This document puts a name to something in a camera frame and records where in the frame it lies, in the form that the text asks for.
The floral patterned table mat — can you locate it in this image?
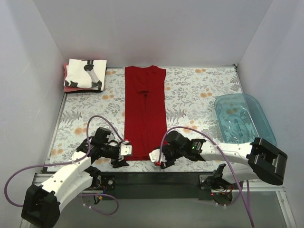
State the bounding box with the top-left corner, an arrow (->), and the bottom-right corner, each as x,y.
47,67 -> 243,172

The red folded t shirt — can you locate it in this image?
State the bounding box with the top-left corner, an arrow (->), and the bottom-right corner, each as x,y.
63,63 -> 97,94

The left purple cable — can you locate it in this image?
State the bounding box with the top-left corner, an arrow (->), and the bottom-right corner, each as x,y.
4,115 -> 130,216

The aluminium frame rail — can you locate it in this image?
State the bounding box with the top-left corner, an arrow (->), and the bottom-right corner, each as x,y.
20,172 -> 297,228

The teal plastic bin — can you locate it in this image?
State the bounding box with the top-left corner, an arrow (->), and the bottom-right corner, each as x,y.
214,94 -> 276,146

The white printed folded t shirt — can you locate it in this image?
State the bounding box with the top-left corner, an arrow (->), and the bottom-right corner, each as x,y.
65,58 -> 107,92

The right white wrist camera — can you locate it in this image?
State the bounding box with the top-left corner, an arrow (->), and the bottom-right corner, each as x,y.
149,148 -> 166,166

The red t shirt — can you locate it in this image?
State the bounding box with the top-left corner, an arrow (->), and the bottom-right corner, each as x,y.
63,63 -> 97,94
124,66 -> 167,161

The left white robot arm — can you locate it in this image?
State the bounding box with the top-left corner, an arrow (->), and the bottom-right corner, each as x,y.
21,127 -> 133,228

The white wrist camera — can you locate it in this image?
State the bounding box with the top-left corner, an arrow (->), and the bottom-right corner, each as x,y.
119,140 -> 133,157
149,148 -> 166,166

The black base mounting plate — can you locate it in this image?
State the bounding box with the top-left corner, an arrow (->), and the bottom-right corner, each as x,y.
90,171 -> 244,201

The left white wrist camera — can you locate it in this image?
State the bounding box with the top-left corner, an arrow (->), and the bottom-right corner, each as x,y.
119,140 -> 133,157

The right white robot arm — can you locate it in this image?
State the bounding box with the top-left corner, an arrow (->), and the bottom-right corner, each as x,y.
149,131 -> 288,190

